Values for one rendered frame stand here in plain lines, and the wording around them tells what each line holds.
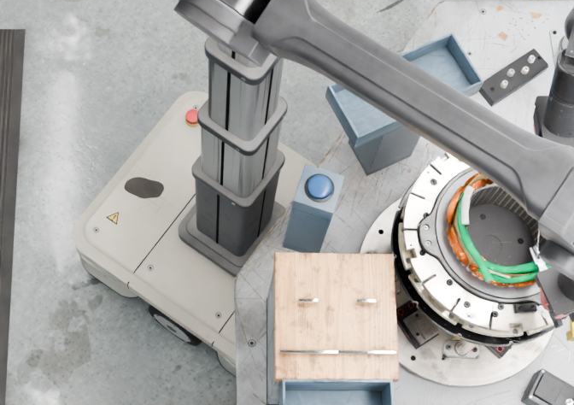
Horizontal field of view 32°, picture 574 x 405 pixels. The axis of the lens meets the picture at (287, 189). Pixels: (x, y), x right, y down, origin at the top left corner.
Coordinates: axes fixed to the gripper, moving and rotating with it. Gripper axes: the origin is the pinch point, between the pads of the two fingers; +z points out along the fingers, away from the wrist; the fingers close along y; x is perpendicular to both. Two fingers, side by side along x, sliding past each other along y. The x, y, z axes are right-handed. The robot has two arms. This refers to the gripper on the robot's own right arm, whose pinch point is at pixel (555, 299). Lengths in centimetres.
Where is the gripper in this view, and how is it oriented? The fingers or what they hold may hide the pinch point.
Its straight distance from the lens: 152.7
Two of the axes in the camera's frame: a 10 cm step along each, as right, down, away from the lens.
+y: 9.3, -3.1, 2.0
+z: -0.9, 3.6, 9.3
